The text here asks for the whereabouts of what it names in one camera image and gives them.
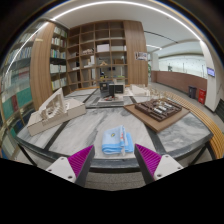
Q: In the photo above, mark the red bin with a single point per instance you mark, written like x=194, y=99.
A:
x=202, y=96

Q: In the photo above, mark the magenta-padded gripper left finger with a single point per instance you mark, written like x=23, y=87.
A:
x=61, y=166

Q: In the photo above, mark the brown architectural model on board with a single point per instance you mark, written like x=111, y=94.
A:
x=158, y=110

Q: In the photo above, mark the curved bookshelf with books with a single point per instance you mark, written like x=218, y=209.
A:
x=15, y=83

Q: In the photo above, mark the wooden shelf unit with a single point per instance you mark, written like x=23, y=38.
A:
x=96, y=50

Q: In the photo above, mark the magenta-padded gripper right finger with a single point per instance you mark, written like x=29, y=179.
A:
x=166, y=165

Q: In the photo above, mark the wall screen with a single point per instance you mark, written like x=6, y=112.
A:
x=210, y=72

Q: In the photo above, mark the black box model on base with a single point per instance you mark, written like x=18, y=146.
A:
x=111, y=89

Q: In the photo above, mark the light blue cartoon-print towel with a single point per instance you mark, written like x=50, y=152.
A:
x=113, y=141

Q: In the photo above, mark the small pale architectural model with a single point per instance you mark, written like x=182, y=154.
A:
x=140, y=90

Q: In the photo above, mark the white architectural building model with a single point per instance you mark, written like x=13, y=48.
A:
x=71, y=108

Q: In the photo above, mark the dark bin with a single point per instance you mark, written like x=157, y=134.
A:
x=192, y=92

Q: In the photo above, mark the wall poster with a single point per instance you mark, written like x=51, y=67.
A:
x=141, y=56

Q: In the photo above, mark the curved wooden slat bench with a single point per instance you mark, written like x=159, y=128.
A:
x=208, y=123

